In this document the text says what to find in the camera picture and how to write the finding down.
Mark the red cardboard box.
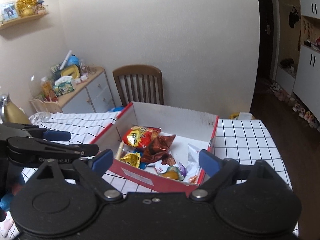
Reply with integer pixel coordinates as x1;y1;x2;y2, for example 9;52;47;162
89;102;219;193

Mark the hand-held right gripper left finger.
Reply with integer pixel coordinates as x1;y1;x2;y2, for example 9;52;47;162
25;149;123;202

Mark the white tube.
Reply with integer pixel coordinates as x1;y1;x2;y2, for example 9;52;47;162
59;50;73;70

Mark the group of shelf ornaments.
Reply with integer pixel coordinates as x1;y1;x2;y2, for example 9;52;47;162
301;21;320;53

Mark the yellow tin box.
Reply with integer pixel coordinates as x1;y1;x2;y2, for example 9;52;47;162
60;64;81;78

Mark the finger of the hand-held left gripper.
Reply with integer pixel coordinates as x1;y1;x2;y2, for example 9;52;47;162
7;137;100;159
2;122;72;142

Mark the white storage cabinet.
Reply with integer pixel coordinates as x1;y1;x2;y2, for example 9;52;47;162
275;0;320;103

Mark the gold candy wrapper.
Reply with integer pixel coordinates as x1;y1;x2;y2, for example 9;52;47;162
120;152;142;168

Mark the small orange green packet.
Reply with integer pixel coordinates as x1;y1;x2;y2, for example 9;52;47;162
162;166;182;180

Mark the white snack packet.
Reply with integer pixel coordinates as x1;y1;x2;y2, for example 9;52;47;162
186;143;208;178

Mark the gold tinsel ornament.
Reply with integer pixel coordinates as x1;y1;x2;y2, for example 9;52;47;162
16;0;38;18

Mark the row of shoes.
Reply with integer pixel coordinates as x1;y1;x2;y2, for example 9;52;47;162
269;80;320;132

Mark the green print tissue box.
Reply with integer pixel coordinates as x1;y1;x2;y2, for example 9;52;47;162
53;76;77;97

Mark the red yellow snack bag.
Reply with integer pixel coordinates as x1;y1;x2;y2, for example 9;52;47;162
122;125;161;148

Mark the small photo frame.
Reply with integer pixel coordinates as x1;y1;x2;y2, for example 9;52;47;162
0;1;20;22

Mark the gold thermos jug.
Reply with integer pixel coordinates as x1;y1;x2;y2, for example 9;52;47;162
0;94;32;125

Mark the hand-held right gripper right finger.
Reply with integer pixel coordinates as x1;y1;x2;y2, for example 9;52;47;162
190;149;288;202

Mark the wooden side cabinet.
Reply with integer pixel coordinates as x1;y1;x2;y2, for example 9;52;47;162
60;66;116;114

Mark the brown wooden chair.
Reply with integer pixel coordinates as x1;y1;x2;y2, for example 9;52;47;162
112;65;165;107

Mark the blue round container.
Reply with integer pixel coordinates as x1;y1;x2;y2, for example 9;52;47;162
67;54;80;67

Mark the yellow white bag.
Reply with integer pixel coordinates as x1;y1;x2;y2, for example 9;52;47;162
229;112;253;120

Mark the purple snack packet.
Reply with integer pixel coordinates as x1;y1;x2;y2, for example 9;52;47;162
176;161;188;180

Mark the brown foil snack packet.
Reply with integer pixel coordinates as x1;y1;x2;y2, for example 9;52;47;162
140;134;177;167

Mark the wooden wall shelf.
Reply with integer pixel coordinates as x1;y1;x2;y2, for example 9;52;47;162
0;12;50;30

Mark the clear drinking glass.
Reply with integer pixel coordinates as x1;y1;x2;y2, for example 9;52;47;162
37;110;52;122

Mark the small white pink-label packet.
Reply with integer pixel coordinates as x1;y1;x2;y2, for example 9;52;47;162
154;161;170;175

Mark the blue cookie packet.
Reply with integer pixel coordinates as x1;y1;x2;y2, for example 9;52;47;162
126;150;150;170

